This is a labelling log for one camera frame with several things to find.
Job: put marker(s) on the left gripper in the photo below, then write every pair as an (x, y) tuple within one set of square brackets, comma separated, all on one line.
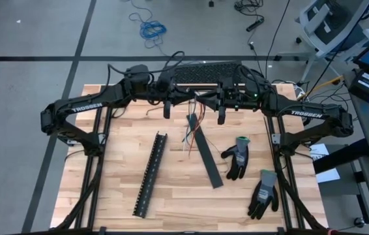
[(166, 98)]

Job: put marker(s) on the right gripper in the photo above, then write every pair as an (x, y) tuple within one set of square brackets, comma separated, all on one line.
[(236, 99)]

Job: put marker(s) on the black duct cover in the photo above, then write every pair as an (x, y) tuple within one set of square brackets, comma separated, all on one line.
[(209, 160)]

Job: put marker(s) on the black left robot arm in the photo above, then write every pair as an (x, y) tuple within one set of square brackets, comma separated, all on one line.
[(86, 106)]

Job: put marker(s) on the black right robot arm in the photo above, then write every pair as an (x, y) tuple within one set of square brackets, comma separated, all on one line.
[(305, 112)]

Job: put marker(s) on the black glove green cuff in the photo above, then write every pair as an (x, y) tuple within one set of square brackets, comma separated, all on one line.
[(238, 160)]

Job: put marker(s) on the black power strip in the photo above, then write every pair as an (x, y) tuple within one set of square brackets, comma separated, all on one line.
[(255, 25)]

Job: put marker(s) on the black glove grey cuff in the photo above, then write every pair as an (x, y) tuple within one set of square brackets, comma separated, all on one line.
[(264, 196)]

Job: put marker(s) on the white paper sheet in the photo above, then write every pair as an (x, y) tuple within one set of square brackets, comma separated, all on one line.
[(326, 174)]

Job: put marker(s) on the black desk leg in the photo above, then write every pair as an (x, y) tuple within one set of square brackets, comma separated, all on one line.
[(341, 156)]

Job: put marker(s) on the grey desk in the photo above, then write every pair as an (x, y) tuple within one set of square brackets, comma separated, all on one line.
[(363, 130)]

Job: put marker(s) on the small black computer box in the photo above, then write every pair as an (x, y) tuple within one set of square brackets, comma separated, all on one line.
[(367, 86)]

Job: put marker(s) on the black caster wheel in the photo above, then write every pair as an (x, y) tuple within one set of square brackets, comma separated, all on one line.
[(360, 222)]

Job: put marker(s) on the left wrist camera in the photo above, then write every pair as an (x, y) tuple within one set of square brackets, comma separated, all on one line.
[(165, 81)]

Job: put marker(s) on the black aluminium table frame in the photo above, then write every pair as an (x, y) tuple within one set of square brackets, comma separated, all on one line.
[(105, 88)]

